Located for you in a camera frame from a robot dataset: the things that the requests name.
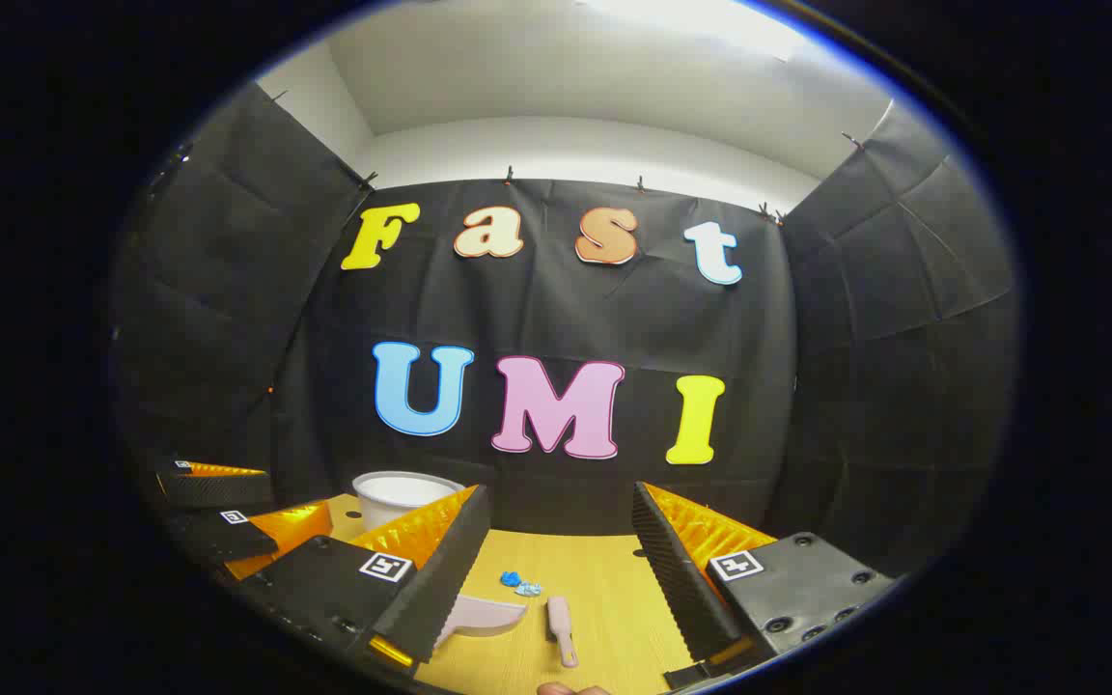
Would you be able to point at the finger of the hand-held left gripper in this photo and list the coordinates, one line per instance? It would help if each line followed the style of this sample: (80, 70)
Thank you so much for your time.
(213, 489)
(228, 536)

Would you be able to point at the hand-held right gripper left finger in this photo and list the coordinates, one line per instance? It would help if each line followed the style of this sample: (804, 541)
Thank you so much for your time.
(445, 579)

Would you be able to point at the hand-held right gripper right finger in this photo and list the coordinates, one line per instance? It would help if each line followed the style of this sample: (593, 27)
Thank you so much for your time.
(677, 589)

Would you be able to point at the pale pink dustpan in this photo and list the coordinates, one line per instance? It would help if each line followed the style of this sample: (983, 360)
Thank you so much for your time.
(484, 618)

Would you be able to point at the dark blue paper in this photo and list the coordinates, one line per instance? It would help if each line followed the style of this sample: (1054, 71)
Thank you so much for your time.
(512, 579)

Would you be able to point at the light blue paper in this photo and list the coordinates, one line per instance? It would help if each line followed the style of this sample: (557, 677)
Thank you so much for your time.
(529, 589)

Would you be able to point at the white ribbed garbage bin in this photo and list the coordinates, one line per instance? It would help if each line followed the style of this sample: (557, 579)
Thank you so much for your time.
(397, 502)

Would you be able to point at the small pale pink broom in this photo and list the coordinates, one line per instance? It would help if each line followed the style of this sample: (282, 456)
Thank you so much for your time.
(563, 623)

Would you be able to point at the wooden desktop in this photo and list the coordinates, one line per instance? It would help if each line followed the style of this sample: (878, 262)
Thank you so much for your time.
(604, 579)

